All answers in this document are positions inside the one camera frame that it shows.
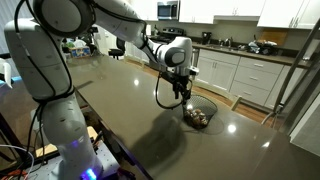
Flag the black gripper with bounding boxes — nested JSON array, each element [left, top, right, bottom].
[[165, 72, 191, 105]]

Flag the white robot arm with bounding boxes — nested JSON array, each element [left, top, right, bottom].
[[4, 0, 192, 180]]

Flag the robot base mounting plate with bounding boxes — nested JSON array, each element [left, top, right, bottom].
[[27, 141, 120, 180]]

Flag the brown items in basket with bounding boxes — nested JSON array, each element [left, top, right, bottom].
[[185, 109, 208, 128]]

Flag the wooden chair back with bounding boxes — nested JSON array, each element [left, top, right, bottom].
[[188, 48, 243, 112]]

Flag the black kitchen stove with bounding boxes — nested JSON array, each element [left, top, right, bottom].
[[150, 27, 185, 44]]

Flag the black coffee maker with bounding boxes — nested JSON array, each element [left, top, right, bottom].
[[202, 32, 212, 45]]

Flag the kitchen faucet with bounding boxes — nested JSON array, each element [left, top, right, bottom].
[[224, 37, 233, 47]]

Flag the white lower kitchen cabinets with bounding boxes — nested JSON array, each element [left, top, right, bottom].
[[191, 48, 289, 109]]

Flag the white kitchen cabinets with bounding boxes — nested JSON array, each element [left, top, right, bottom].
[[191, 48, 289, 109], [129, 0, 320, 30]]

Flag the black office chair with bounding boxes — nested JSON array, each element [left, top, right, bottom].
[[108, 38, 125, 59]]

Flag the stainless microwave oven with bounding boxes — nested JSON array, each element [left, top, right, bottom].
[[157, 0, 180, 20]]

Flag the dish clutter on counter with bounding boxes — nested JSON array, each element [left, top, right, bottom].
[[247, 40, 277, 55]]

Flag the blue white cardboard box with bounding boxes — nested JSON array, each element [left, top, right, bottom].
[[70, 47, 91, 58]]

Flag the wooden cutting board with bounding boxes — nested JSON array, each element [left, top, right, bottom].
[[259, 28, 288, 46]]

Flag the white upper kitchen cabinets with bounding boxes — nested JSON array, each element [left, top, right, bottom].
[[129, 0, 320, 30]]

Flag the metal camera stand pole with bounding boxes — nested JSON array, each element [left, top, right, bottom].
[[261, 18, 320, 125]]

